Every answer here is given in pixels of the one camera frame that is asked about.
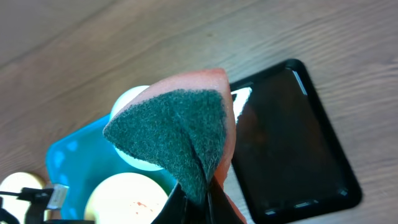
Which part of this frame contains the black plastic tray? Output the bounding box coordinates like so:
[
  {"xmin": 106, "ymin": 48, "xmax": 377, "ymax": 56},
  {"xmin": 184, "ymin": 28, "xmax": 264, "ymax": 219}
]
[{"xmin": 231, "ymin": 58, "xmax": 363, "ymax": 223}]

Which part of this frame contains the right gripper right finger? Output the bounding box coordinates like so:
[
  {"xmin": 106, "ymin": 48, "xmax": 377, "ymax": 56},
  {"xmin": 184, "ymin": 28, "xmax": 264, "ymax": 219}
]
[{"xmin": 206, "ymin": 177, "xmax": 243, "ymax": 224}]

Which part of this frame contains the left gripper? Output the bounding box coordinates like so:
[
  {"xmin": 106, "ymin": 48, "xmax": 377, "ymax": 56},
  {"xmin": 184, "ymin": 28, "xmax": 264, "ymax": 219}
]
[{"xmin": 1, "ymin": 184, "xmax": 95, "ymax": 224}]

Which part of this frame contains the teal plastic tray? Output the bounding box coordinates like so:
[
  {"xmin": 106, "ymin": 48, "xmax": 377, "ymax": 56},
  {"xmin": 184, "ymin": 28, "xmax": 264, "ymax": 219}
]
[{"xmin": 45, "ymin": 115, "xmax": 176, "ymax": 220}]

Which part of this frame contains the green-rimmed plate front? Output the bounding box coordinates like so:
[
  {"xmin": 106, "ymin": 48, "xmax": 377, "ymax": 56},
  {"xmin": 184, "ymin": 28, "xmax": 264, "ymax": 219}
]
[{"xmin": 84, "ymin": 172, "xmax": 168, "ymax": 224}]

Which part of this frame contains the blue-rimmed plate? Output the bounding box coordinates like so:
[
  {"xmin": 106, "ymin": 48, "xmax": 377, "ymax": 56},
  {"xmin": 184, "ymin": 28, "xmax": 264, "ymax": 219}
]
[{"xmin": 109, "ymin": 85, "xmax": 162, "ymax": 171}]

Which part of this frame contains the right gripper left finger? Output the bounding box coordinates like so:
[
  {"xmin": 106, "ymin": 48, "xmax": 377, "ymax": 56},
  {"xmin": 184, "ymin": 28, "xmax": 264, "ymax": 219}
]
[{"xmin": 152, "ymin": 184, "xmax": 188, "ymax": 224}]

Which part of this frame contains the red and green sponge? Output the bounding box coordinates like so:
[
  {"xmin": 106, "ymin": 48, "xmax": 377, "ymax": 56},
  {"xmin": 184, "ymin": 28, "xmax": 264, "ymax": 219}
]
[{"xmin": 103, "ymin": 68, "xmax": 245, "ymax": 223}]

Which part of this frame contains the green-rimmed plate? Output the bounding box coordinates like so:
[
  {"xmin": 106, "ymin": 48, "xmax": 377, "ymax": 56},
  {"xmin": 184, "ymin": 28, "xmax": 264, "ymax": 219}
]
[
  {"xmin": 1, "ymin": 172, "xmax": 46, "ymax": 224},
  {"xmin": 84, "ymin": 172, "xmax": 168, "ymax": 224}
]

